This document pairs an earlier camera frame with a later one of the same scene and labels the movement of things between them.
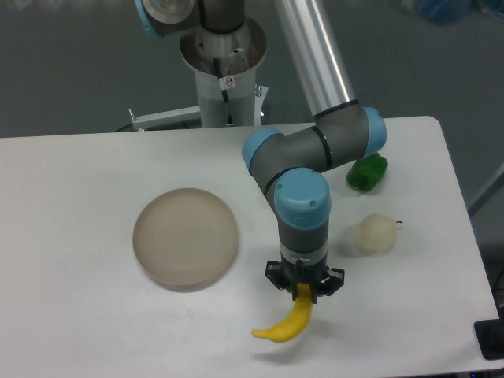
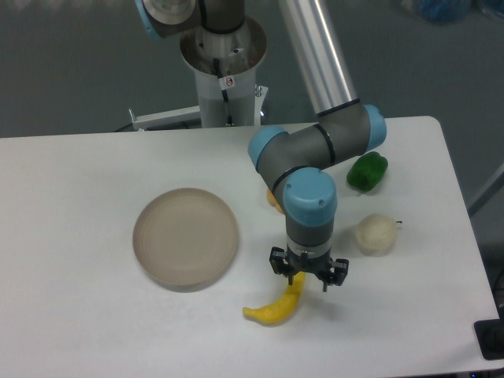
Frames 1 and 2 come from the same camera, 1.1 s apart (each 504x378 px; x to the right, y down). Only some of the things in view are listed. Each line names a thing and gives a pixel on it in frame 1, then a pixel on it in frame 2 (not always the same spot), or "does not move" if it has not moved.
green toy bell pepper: (367, 173) does not move
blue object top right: (444, 11) does not move
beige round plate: (184, 239) does not move
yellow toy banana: (295, 323) → (276, 309)
